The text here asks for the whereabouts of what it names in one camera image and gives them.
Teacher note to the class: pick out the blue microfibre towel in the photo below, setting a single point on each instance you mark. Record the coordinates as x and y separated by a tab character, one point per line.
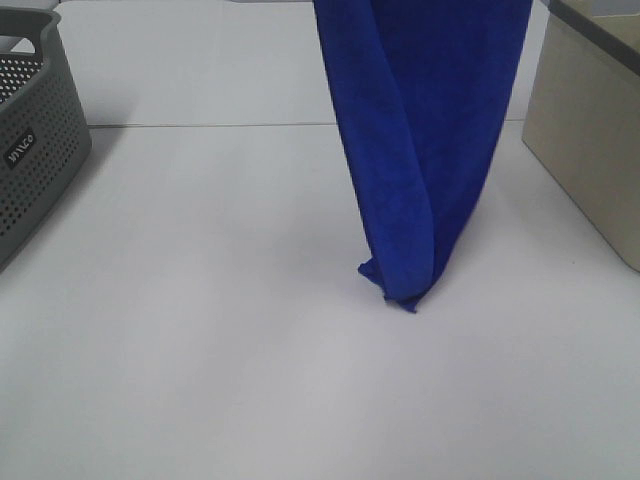
420	91

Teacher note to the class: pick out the beige storage box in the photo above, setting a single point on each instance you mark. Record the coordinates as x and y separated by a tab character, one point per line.
582	122

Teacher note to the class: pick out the grey perforated plastic basket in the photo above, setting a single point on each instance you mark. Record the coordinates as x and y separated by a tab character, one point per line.
45	138

